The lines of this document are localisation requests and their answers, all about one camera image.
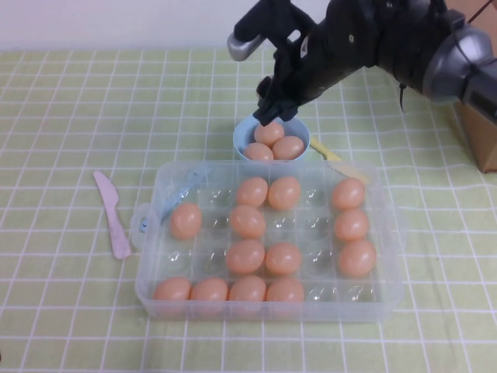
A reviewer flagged orange plastic egg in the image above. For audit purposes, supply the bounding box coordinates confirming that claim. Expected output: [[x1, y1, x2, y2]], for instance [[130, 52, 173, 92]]
[[235, 176, 269, 207], [267, 176, 302, 211], [152, 277, 193, 302], [265, 242, 303, 277], [338, 239, 377, 277], [189, 277, 229, 304], [254, 120, 286, 147], [225, 239, 266, 274], [242, 142, 275, 162], [169, 202, 203, 240], [229, 204, 267, 240], [266, 277, 305, 304], [331, 177, 366, 211], [271, 135, 305, 160], [334, 208, 370, 242], [228, 275, 267, 303]]

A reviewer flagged light blue bowl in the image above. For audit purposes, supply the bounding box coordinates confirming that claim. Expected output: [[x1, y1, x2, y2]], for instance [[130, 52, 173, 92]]
[[232, 116, 311, 164]]

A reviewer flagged green white grid tablecloth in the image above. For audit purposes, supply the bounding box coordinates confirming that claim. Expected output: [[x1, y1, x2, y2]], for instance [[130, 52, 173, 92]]
[[0, 48, 497, 373]]

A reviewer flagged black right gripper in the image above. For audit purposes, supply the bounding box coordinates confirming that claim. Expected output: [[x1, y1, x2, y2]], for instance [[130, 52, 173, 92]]
[[252, 0, 385, 127]]

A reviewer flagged blue plastic knife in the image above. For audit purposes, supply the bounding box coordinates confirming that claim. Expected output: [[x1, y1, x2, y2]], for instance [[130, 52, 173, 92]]
[[158, 169, 213, 223]]

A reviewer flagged brown cardboard box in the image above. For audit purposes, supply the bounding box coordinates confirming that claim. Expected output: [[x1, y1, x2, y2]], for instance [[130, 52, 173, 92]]
[[452, 99, 497, 174]]

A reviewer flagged thin black cable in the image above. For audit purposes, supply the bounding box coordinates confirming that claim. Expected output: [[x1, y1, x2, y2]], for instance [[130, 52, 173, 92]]
[[397, 79, 408, 114]]

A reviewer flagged pink plastic knife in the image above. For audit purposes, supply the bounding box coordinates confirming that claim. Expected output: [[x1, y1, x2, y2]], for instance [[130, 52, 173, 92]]
[[92, 171, 132, 260]]

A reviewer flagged transparent plastic egg box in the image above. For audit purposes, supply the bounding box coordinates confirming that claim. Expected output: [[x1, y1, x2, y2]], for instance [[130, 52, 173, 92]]
[[130, 161, 408, 324]]

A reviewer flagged yellow plastic knife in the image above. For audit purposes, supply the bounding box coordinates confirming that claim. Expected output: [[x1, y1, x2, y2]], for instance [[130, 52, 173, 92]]
[[309, 138, 370, 186]]

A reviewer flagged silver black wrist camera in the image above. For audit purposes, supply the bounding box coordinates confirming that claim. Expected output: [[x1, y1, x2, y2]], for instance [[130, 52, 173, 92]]
[[227, 0, 314, 62]]

